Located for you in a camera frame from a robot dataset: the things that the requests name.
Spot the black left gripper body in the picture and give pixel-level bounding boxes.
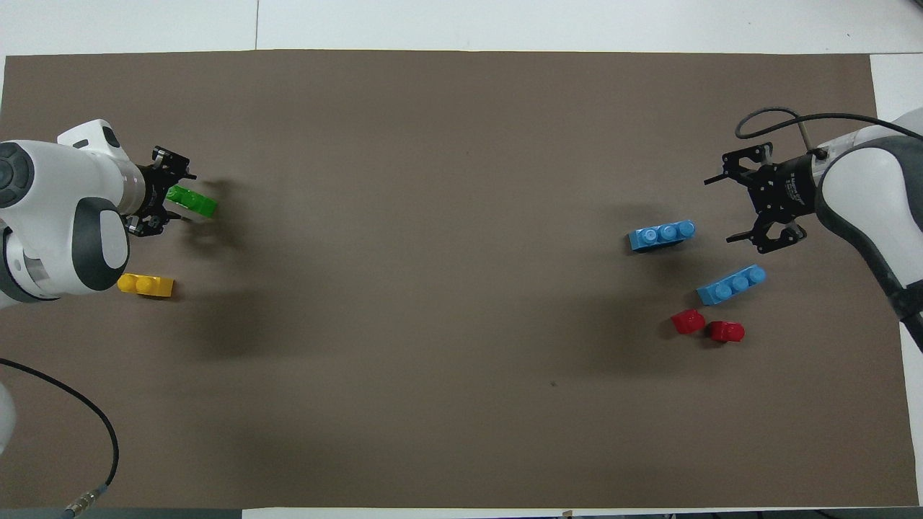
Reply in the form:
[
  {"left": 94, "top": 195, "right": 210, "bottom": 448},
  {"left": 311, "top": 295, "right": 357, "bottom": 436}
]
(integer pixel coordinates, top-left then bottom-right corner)
[{"left": 140, "top": 166, "right": 172, "bottom": 217}]

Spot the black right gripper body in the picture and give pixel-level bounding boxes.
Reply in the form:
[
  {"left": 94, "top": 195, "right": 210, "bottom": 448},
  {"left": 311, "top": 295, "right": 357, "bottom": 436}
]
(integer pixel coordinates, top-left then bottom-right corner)
[{"left": 752, "top": 154, "right": 821, "bottom": 218}]

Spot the green two-stud toy block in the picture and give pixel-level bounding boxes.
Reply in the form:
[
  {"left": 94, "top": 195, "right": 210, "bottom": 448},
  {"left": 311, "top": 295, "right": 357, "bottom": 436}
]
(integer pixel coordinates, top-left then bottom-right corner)
[{"left": 165, "top": 185, "right": 218, "bottom": 220}]

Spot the blue three-stud toy block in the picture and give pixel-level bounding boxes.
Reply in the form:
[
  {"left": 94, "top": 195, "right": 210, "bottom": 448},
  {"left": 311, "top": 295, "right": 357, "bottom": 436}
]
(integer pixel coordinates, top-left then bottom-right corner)
[
  {"left": 696, "top": 265, "right": 767, "bottom": 306},
  {"left": 628, "top": 220, "right": 698, "bottom": 252}
]

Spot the yellow two-stud toy block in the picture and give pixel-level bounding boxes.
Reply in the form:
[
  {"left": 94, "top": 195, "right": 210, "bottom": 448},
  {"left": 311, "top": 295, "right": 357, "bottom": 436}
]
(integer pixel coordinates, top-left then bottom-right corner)
[{"left": 117, "top": 272, "right": 175, "bottom": 298}]

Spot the brown paper table mat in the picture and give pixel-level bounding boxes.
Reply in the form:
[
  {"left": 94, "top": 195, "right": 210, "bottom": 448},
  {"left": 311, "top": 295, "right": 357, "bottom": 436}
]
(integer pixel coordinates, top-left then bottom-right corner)
[{"left": 2, "top": 49, "right": 920, "bottom": 509}]

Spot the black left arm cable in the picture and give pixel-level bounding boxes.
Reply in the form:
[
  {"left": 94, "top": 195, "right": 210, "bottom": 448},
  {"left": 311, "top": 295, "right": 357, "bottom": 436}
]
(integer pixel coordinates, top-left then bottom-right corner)
[{"left": 0, "top": 358, "right": 120, "bottom": 519}]

